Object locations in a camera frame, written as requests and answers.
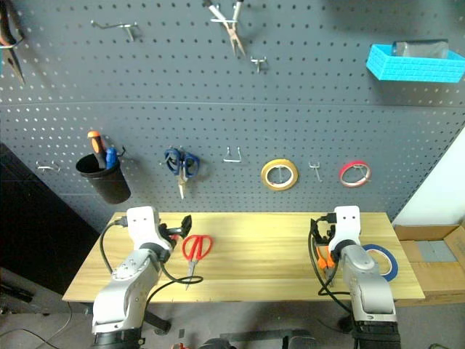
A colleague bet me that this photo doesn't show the orange black handled screwdriver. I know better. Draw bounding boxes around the orange black handled screwdriver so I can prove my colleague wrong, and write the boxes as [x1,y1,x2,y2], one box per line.
[86,130,108,171]

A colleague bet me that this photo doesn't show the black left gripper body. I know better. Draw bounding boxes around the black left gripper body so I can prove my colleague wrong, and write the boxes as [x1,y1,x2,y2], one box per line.
[158,221,183,252]

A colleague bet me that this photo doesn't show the blue handled screwdriver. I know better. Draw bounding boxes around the blue handled screwdriver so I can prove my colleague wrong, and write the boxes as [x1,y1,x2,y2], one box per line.
[105,146,120,170]

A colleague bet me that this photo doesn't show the grey metal pegboard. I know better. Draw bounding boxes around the grey metal pegboard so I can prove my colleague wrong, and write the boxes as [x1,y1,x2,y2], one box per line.
[0,0,465,233]

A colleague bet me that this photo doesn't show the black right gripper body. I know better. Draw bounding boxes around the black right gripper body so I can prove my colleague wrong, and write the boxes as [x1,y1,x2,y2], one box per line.
[318,213,339,253]

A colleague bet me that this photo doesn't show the metal loop pegboard hook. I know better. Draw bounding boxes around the metal loop pegboard hook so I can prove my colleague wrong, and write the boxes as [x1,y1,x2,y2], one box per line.
[222,145,244,164]

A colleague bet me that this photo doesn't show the blue plastic bin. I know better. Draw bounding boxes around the blue plastic bin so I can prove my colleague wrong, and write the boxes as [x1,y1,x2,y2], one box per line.
[365,39,465,84]

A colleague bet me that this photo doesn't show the grey foam pad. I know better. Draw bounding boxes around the grey foam pad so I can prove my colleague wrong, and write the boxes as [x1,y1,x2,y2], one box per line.
[416,240,459,264]

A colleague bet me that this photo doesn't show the red tape roll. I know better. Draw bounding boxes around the red tape roll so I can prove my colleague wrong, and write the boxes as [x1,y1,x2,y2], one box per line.
[338,158,373,189]

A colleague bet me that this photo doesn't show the white handled needle-nose pliers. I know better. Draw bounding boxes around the white handled needle-nose pliers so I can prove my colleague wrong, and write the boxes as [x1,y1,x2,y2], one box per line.
[201,0,247,59]

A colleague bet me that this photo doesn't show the black table foot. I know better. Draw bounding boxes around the black table foot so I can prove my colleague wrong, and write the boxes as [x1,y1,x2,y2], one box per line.
[144,308,171,334]

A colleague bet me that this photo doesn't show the blue tape roll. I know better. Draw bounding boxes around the blue tape roll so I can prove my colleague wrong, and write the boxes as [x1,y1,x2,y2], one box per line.
[362,244,400,283]

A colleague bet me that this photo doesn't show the black orange long-nose pliers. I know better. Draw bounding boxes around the black orange long-nose pliers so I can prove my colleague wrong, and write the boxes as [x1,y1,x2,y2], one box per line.
[0,0,27,86]

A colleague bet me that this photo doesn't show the long metal pegboard hook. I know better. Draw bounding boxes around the long metal pegboard hook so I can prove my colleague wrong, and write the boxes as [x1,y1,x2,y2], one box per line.
[90,19,140,42]

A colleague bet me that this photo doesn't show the blue handled scissors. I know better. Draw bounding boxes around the blue handled scissors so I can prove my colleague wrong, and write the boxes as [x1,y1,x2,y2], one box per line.
[163,146,201,201]

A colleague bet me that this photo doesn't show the orange handled pliers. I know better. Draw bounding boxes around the orange handled pliers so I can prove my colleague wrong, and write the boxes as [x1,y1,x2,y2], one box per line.
[314,244,338,289]

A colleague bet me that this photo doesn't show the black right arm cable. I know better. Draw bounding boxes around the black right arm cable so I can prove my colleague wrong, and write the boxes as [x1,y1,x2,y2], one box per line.
[307,217,354,318]

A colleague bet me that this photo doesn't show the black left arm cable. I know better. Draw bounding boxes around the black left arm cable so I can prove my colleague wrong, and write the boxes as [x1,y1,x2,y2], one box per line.
[99,216,205,303]

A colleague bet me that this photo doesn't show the small metal pegboard hook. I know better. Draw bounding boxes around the small metal pegboard hook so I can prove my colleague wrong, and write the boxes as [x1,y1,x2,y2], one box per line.
[250,55,268,74]

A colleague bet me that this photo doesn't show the black cup holder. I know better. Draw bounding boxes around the black cup holder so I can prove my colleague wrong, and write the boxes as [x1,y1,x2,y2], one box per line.
[75,153,132,206]

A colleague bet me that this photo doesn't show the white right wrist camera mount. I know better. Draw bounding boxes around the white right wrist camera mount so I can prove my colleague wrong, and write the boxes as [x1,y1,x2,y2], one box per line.
[328,205,363,252]

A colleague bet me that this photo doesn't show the red handled scissors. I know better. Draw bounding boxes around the red handled scissors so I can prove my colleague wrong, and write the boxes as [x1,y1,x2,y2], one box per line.
[181,233,216,292]

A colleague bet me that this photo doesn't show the yellow tape roll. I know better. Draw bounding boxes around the yellow tape roll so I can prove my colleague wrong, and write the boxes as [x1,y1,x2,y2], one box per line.
[260,158,300,191]

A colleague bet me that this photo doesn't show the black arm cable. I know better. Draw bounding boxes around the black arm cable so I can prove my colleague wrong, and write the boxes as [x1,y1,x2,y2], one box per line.
[99,216,205,303]
[307,217,354,318]

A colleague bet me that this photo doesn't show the cardboard box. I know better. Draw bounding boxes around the cardboard box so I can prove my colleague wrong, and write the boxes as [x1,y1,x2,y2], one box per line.
[393,222,465,303]

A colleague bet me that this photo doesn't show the white floor cable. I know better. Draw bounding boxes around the white floor cable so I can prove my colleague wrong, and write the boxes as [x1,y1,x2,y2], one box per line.
[0,300,74,349]

